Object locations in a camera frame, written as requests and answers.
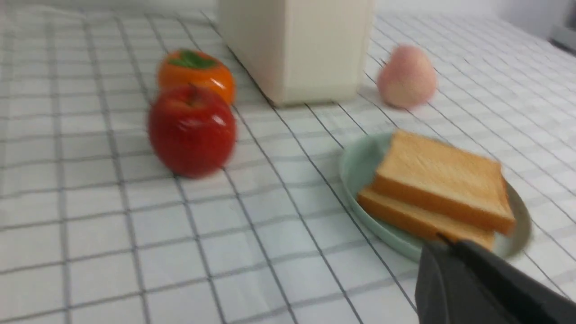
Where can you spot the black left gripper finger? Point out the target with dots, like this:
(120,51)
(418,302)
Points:
(461,282)

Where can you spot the toast slice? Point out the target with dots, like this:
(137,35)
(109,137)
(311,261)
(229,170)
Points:
(419,222)
(440,178)

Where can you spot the cream white toaster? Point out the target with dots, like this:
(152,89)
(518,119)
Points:
(299,51)

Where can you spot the light green plate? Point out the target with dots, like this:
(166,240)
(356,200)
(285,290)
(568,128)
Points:
(357,167)

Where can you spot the pink peach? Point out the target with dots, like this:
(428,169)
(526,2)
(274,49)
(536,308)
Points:
(407,79)

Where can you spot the red apple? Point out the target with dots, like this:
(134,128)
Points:
(192,130)

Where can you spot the orange persimmon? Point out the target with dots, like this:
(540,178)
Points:
(186,66)

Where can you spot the white checkered tablecloth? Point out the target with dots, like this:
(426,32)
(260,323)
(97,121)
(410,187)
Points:
(94,230)

